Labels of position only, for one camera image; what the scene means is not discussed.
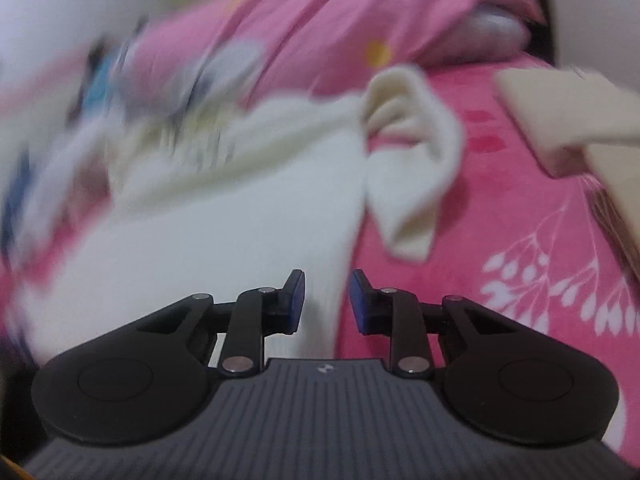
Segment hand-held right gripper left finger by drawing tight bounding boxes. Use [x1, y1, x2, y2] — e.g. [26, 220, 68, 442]
[137, 269, 306, 377]

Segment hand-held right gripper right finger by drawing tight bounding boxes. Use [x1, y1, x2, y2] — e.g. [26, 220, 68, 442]
[348, 269, 506, 378]

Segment cream sweater with deer embroidery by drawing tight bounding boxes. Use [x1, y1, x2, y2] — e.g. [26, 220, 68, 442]
[20, 67, 468, 361]

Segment folded light beige garment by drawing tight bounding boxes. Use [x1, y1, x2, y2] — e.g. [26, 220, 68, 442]
[494, 67, 640, 180]

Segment pink patterned quilt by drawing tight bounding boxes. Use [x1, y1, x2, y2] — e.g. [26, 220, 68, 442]
[0, 0, 547, 116]

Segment folded tan garment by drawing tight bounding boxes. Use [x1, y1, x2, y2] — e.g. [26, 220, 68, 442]
[584, 144, 640, 283]

